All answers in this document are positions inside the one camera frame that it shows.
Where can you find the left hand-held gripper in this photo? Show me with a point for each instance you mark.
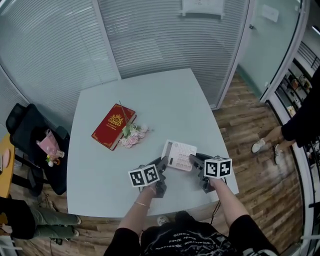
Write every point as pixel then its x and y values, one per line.
pixel 143 176

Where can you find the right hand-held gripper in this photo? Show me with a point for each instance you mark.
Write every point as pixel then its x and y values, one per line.
pixel 217 167

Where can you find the white calculator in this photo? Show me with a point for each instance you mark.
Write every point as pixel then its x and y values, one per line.
pixel 178 152

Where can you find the person's left forearm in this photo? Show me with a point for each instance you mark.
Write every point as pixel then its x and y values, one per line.
pixel 136 212

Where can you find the person's right forearm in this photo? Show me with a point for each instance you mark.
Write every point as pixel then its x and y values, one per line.
pixel 228 200

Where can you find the pink artificial flower bunch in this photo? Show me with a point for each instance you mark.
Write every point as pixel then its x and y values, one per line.
pixel 133 136

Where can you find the person's left white shoe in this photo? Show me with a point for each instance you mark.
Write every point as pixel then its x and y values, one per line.
pixel 162 220

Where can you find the person's white shoe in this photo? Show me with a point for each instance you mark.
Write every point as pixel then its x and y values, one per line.
pixel 278 155
pixel 258 146
pixel 162 220

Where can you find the red hardcover book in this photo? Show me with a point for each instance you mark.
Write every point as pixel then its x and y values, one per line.
pixel 112 126

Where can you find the white square table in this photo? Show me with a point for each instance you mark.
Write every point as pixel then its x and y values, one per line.
pixel 162 100

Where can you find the person's black printed shirt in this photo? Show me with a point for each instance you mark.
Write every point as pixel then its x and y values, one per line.
pixel 190 240

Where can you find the small clear bottle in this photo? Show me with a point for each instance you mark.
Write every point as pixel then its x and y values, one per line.
pixel 60 154

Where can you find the small white green toy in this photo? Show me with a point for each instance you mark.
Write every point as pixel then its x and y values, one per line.
pixel 50 161

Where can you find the pink bag on chair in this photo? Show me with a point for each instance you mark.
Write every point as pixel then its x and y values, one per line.
pixel 47 143

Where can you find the black office chair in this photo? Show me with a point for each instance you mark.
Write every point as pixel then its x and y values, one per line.
pixel 27 125

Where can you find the black metal shelf rack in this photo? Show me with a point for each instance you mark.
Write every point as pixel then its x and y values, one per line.
pixel 306 53

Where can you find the round wooden side table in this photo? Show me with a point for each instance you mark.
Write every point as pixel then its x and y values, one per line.
pixel 6 180

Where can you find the pink oval plate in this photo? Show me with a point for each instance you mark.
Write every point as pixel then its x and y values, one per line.
pixel 5 160

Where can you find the white paper on glass door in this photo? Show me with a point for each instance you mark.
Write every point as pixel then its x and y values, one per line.
pixel 270 13

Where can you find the white wall board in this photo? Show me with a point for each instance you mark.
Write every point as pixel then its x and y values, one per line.
pixel 201 6

